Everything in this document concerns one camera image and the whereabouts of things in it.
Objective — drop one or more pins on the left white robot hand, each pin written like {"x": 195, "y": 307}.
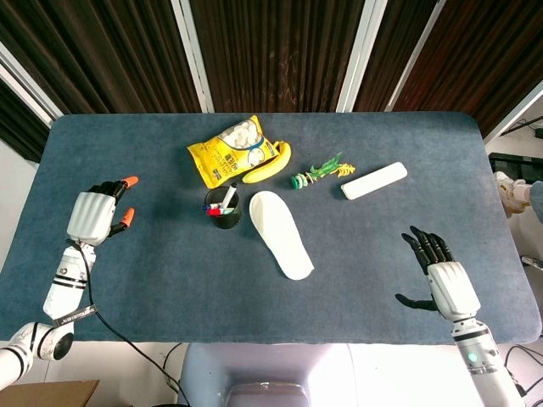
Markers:
{"x": 91, "y": 214}

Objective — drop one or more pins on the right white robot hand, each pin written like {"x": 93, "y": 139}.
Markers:
{"x": 451, "y": 288}

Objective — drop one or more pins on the pale blue robot base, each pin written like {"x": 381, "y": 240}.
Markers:
{"x": 271, "y": 373}

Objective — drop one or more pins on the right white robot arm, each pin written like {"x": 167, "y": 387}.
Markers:
{"x": 481, "y": 364}

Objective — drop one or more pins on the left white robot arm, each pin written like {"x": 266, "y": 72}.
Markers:
{"x": 63, "y": 288}

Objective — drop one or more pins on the black pen cup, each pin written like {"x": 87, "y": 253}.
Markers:
{"x": 227, "y": 220}

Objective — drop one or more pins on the black capped white marker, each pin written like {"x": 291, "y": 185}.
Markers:
{"x": 229, "y": 195}

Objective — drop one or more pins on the blue table cloth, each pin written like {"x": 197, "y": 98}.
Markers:
{"x": 169, "y": 271}

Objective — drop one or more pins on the white sneaker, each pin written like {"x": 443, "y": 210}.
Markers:
{"x": 511, "y": 193}

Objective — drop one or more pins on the dark brown curtain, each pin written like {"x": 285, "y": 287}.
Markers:
{"x": 479, "y": 55}
{"x": 275, "y": 55}
{"x": 390, "y": 51}
{"x": 106, "y": 55}
{"x": 19, "y": 127}

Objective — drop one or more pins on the grey trouser leg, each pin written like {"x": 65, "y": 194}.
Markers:
{"x": 538, "y": 199}

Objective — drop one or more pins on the white rectangular case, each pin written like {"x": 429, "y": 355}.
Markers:
{"x": 373, "y": 180}

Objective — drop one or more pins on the black crate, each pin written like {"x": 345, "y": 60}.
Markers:
{"x": 517, "y": 167}

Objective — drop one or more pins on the yellow snack bag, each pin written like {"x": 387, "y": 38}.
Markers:
{"x": 222, "y": 159}

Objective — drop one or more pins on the yellow spiral toy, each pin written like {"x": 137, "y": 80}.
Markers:
{"x": 345, "y": 170}

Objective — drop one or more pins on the green plastic leaf sprig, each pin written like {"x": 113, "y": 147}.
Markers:
{"x": 324, "y": 167}

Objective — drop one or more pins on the white slipper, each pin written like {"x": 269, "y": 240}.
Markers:
{"x": 280, "y": 237}

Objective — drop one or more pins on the green white coil toy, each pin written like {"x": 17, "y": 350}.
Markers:
{"x": 300, "y": 181}

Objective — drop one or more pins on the cardboard box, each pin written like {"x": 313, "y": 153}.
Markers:
{"x": 46, "y": 394}

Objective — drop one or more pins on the yellow banana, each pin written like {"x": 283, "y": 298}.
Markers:
{"x": 275, "y": 165}

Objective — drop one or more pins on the white window frame bar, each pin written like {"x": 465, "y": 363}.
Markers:
{"x": 515, "y": 114}
{"x": 27, "y": 85}
{"x": 360, "y": 59}
{"x": 193, "y": 55}
{"x": 415, "y": 55}

